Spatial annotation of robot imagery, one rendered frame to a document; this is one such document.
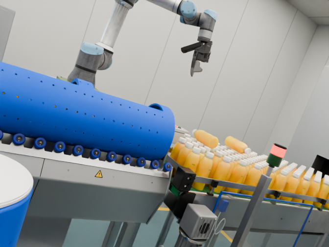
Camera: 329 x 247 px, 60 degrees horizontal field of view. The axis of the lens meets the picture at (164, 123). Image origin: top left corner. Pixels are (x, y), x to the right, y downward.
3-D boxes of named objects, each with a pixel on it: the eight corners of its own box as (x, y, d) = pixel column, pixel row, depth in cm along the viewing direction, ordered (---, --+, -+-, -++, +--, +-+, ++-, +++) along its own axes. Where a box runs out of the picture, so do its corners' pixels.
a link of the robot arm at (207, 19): (203, 11, 161) (218, 14, 160) (198, 31, 162) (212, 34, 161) (202, 7, 153) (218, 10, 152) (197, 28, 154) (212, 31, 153)
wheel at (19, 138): (12, 133, 107) (13, 131, 106) (26, 135, 110) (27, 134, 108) (10, 144, 105) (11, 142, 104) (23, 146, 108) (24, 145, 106)
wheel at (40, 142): (34, 136, 111) (35, 135, 110) (46, 139, 113) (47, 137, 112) (32, 148, 109) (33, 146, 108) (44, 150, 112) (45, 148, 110)
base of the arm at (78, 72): (63, 78, 160) (69, 61, 158) (89, 86, 168) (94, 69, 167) (70, 83, 147) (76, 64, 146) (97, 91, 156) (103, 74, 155)
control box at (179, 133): (151, 135, 184) (157, 119, 182) (176, 140, 194) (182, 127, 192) (158, 140, 175) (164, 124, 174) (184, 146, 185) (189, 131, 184)
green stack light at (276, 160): (263, 160, 137) (267, 151, 137) (271, 162, 141) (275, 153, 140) (273, 166, 132) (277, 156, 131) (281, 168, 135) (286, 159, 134)
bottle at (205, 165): (187, 185, 147) (200, 151, 144) (195, 185, 152) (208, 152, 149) (197, 191, 142) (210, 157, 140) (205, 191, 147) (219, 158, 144)
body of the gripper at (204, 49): (206, 61, 155) (212, 39, 153) (191, 58, 157) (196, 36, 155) (207, 63, 162) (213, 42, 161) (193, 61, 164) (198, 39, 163)
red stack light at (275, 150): (267, 151, 137) (270, 143, 136) (275, 153, 140) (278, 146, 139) (277, 156, 131) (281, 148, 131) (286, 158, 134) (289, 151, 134)
